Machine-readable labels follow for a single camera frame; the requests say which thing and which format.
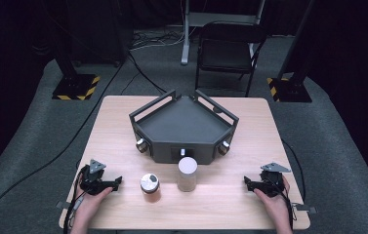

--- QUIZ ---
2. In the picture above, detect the right hand-held gripper cable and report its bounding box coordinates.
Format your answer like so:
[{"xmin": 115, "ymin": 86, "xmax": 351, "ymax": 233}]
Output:
[{"xmin": 278, "ymin": 181, "xmax": 299, "ymax": 230}]

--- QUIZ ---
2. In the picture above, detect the grey metal stand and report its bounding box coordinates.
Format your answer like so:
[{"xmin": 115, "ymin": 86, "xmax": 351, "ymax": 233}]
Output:
[{"xmin": 180, "ymin": 0, "xmax": 266, "ymax": 66}]

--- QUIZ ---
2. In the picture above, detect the long black floor cable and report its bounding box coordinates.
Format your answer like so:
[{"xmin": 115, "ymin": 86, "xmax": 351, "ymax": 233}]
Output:
[{"xmin": 0, "ymin": 59, "xmax": 126, "ymax": 228}]

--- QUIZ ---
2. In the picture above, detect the left hand-held gripper cable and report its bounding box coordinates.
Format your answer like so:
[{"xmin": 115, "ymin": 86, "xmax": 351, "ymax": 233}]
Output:
[{"xmin": 62, "ymin": 165, "xmax": 90, "ymax": 234}]

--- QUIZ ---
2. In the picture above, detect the black stand with striped base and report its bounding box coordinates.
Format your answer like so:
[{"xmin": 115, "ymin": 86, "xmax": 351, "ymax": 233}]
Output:
[
  {"xmin": 266, "ymin": 0, "xmax": 316, "ymax": 103},
  {"xmin": 52, "ymin": 0, "xmax": 102, "ymax": 101}
]

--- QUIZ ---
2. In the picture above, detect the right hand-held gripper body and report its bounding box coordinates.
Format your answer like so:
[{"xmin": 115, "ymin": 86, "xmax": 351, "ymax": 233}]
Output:
[{"xmin": 259, "ymin": 162, "xmax": 292, "ymax": 198}]

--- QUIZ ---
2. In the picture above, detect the person's right hand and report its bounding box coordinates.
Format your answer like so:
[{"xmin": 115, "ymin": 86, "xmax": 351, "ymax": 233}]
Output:
[{"xmin": 253, "ymin": 176, "xmax": 293, "ymax": 225}]

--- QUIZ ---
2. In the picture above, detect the bundle of floor cables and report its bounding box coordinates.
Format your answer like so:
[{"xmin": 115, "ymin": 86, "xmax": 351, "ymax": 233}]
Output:
[{"xmin": 129, "ymin": 28, "xmax": 186, "ymax": 52}]

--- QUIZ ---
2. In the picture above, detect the hand-held gripper cable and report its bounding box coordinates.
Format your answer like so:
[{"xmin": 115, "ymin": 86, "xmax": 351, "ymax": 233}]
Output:
[
  {"xmin": 62, "ymin": 165, "xmax": 90, "ymax": 234},
  {"xmin": 278, "ymin": 181, "xmax": 299, "ymax": 230}
]

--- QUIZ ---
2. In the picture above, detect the dark wheeled cabinet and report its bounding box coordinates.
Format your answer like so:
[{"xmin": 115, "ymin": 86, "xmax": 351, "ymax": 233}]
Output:
[{"xmin": 65, "ymin": 0, "xmax": 135, "ymax": 68}]

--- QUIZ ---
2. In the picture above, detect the black folding chair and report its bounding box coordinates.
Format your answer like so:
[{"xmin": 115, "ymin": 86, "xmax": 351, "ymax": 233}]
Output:
[{"xmin": 194, "ymin": 20, "xmax": 268, "ymax": 98}]

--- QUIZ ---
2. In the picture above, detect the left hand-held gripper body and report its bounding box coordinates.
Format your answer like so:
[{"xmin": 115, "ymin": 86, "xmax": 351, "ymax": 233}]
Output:
[{"xmin": 79, "ymin": 159, "xmax": 116, "ymax": 196}]

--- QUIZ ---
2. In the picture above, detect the grey table bracket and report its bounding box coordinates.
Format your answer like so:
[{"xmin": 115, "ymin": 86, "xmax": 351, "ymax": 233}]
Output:
[
  {"xmin": 292, "ymin": 203, "xmax": 318, "ymax": 215},
  {"xmin": 56, "ymin": 201, "xmax": 77, "ymax": 211}
]

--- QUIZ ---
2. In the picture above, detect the black corner rack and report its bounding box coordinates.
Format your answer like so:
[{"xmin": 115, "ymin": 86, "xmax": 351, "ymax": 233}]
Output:
[{"xmin": 128, "ymin": 89, "xmax": 240, "ymax": 165}]

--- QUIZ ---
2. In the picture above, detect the person's left hand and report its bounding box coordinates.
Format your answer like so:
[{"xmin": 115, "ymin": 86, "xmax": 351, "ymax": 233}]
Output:
[{"xmin": 73, "ymin": 187, "xmax": 114, "ymax": 218}]

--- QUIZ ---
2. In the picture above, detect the glass jar with orange spice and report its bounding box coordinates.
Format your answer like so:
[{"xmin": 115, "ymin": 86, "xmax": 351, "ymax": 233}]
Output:
[{"xmin": 140, "ymin": 173, "xmax": 162, "ymax": 203}]

